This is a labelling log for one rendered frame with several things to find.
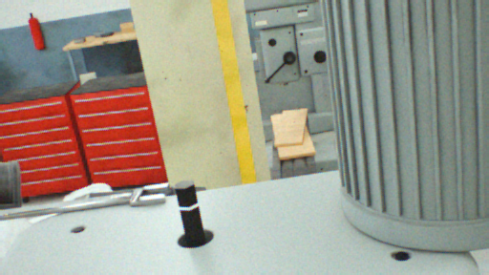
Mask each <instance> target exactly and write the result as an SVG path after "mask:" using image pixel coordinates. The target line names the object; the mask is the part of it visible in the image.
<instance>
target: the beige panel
mask: <svg viewBox="0 0 489 275"><path fill-rule="evenodd" d="M129 4H130V7H131V11H132V14H133V21H134V24H135V28H136V35H137V38H138V47H139V50H140V54H141V58H142V65H143V68H144V71H145V78H146V81H147V85H148V92H149V96H150V98H151V102H152V109H153V112H154V116H155V122H156V126H157V129H158V133H159V142H160V146H161V152H162V156H163V159H164V163H165V170H166V173H167V177H168V183H169V187H170V188H171V187H172V185H175V184H176V183H178V182H179V181H183V180H192V181H194V183H195V186H196V187H205V188H206V190H212V189H216V188H225V187H231V186H236V185H246V184H250V183H255V182H260V181H270V180H271V178H270V174H269V164H268V159H267V154H266V141H265V136H264V131H263V121H262V117H261V111H260V101H259V97H258V92H257V87H256V77H255V73H254V67H253V57H252V52H251V48H250V43H249V33H248V28H247V24H246V14H245V5H244V0H129Z"/></svg>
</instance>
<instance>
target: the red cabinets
mask: <svg viewBox="0 0 489 275"><path fill-rule="evenodd" d="M79 81H80V80H73V81H69V82H63V83H59V84H49V85H44V86H39V87H33V88H24V89H20V90H14V91H7V92H6V93H5V94H4V95H1V96H0V162H11V160H17V162H18V163H19V164H20V177H21V198H22V200H23V202H24V203H25V202H29V197H30V196H36V195H41V194H51V193H56V192H63V191H73V190H78V189H82V188H85V187H88V186H90V185H92V182H93V183H94V184H98V183H103V184H108V185H109V186H110V187H115V186H123V185H139V184H146V183H154V182H161V184H165V183H168V177H167V173H166V170H165V163H164V159H163V156H162V152H161V146H160V142H159V133H158V129H157V126H156V122H155V116H154V112H153V109H152V102H151V98H150V96H149V92H148V85H147V81H146V78H145V73H140V74H123V75H117V76H112V77H100V78H94V79H89V80H87V81H86V83H84V84H82V85H81V86H80V83H79Z"/></svg>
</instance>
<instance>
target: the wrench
mask: <svg viewBox="0 0 489 275"><path fill-rule="evenodd" d="M168 190H169V185H168V183H165V184H159V185H148V186H145V187H144V188H143V187H142V188H135V192H134V193H133V192H128V193H122V194H117V195H107V196H102V197H96V198H86V199H80V200H75V201H60V202H54V203H49V204H38V205H34V206H27V207H17V208H12V209H7V210H0V221H10V220H15V219H21V218H31V217H37V216H42V215H47V214H58V213H63V212H69V211H79V210H85V209H90V208H101V207H106V206H112V205H123V204H128V203H130V205H131V206H137V205H140V206H142V205H153V204H159V203H164V202H165V201H166V198H165V195H162V194H161V195H152V194H157V193H162V192H168ZM143 195H151V196H145V197H143Z"/></svg>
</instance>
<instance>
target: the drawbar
mask: <svg viewBox="0 0 489 275"><path fill-rule="evenodd" d="M175 192H176V195H177V199H178V202H179V207H191V206H192V205H196V204H197V203H198V198H197V194H196V186H195V183H194V181H192V180H183V181H179V182H178V183H176V184H175ZM180 212H181V218H182V226H183V229H184V233H185V239H186V243H187V246H188V248H196V247H199V246H203V245H206V241H205V234H204V230H203V227H202V216H201V212H200V209H199V207H198V206H197V207H196V208H194V209H191V210H180Z"/></svg>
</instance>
